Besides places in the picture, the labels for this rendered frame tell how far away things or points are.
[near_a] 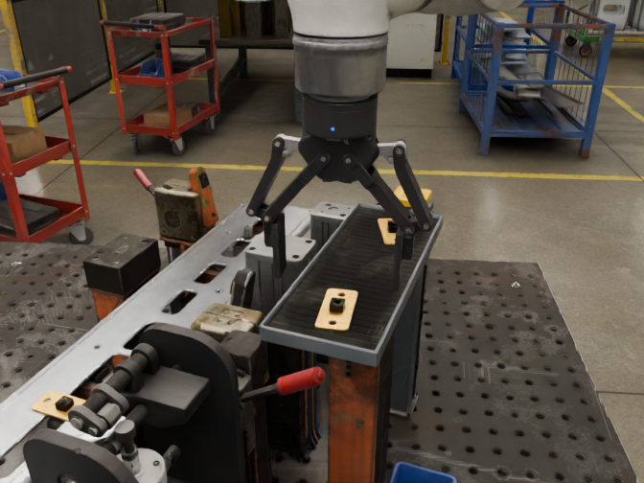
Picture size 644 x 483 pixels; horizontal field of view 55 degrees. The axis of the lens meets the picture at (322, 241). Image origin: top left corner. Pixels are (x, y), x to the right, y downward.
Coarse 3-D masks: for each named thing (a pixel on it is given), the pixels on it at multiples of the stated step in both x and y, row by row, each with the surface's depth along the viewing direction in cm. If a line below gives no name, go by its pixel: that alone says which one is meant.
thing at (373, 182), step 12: (348, 156) 62; (348, 168) 62; (360, 168) 62; (372, 168) 65; (360, 180) 63; (372, 180) 63; (372, 192) 64; (384, 192) 64; (384, 204) 64; (396, 204) 65; (396, 216) 64; (408, 216) 66; (408, 228) 65
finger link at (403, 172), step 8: (400, 144) 62; (400, 152) 61; (400, 160) 62; (400, 168) 62; (408, 168) 63; (400, 176) 62; (408, 176) 62; (408, 184) 63; (416, 184) 64; (408, 192) 63; (416, 192) 63; (408, 200) 63; (416, 200) 63; (424, 200) 65; (416, 208) 64; (424, 208) 64; (416, 216) 64; (424, 216) 64; (424, 224) 64
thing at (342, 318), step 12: (336, 288) 76; (324, 300) 74; (336, 300) 73; (348, 300) 74; (324, 312) 72; (336, 312) 72; (348, 312) 72; (324, 324) 70; (336, 324) 70; (348, 324) 70
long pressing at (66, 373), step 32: (224, 224) 130; (288, 224) 130; (192, 256) 118; (160, 288) 107; (192, 288) 107; (224, 288) 107; (128, 320) 99; (160, 320) 99; (192, 320) 99; (64, 352) 92; (96, 352) 91; (128, 352) 91; (32, 384) 85; (64, 384) 85; (0, 416) 80; (32, 416) 80; (0, 448) 75; (0, 480) 70
